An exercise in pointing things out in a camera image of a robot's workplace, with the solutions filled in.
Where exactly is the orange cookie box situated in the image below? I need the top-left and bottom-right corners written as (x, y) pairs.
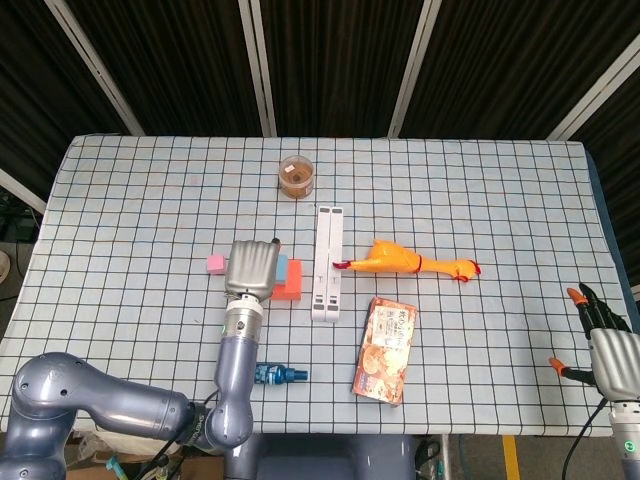
top-left (351, 295), bottom-right (419, 407)

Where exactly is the yellow rubber chicken toy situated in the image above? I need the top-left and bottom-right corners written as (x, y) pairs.
top-left (332, 238), bottom-right (483, 284)

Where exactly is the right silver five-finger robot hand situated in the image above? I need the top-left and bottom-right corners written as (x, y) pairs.
top-left (548, 281), bottom-right (640, 401)

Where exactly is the white folding stand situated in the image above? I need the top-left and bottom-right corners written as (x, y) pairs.
top-left (309, 204), bottom-right (346, 324)

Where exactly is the clear jar of rubber bands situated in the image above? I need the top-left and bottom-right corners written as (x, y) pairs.
top-left (278, 154), bottom-right (316, 200)

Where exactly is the checkered light blue tablecloth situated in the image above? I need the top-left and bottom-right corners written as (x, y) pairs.
top-left (0, 133), bottom-right (640, 437)

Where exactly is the blue spray bottle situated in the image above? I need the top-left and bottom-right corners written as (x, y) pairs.
top-left (254, 362), bottom-right (310, 386)

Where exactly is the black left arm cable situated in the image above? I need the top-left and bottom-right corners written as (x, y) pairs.
top-left (143, 389), bottom-right (221, 480)

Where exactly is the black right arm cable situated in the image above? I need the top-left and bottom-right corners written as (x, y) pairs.
top-left (560, 397), bottom-right (607, 480)

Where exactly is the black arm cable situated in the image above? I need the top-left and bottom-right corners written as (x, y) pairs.
top-left (143, 389), bottom-right (221, 480)
top-left (560, 397), bottom-right (607, 480)

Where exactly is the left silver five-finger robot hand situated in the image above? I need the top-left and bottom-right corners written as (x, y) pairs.
top-left (223, 237), bottom-right (282, 301)

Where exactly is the grey-blue robot torso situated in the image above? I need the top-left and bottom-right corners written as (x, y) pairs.
top-left (222, 432), bottom-right (417, 480)

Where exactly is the brown cardboard box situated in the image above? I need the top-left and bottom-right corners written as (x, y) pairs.
top-left (180, 456), bottom-right (225, 480)

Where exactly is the metal table leg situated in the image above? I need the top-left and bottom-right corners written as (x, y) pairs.
top-left (438, 433), bottom-right (454, 480)

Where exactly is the dark brown curtain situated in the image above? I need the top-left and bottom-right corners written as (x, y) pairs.
top-left (0, 0), bottom-right (640, 301)

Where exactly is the large orange foam block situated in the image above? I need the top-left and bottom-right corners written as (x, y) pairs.
top-left (269, 258), bottom-right (304, 303)

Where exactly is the white frame post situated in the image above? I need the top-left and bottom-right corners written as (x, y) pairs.
top-left (238, 0), bottom-right (279, 138)
top-left (545, 34), bottom-right (640, 141)
top-left (0, 167), bottom-right (49, 215)
top-left (43, 0), bottom-right (146, 137)
top-left (387, 0), bottom-right (442, 139)

